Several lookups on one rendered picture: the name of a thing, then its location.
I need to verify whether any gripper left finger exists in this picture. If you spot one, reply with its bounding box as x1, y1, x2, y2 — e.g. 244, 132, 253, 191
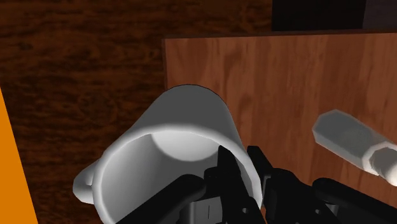
116, 144, 265, 224

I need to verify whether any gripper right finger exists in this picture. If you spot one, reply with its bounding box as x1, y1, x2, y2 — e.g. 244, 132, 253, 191
247, 145, 397, 224

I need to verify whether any white mug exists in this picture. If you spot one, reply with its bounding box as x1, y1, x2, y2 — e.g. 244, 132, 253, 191
73, 84, 264, 224

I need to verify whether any brown wooden table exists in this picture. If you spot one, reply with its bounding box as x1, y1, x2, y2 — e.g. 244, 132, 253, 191
162, 29, 397, 224

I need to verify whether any pale grey faceted bottle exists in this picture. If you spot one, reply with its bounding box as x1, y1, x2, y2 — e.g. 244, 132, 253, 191
311, 109, 397, 187

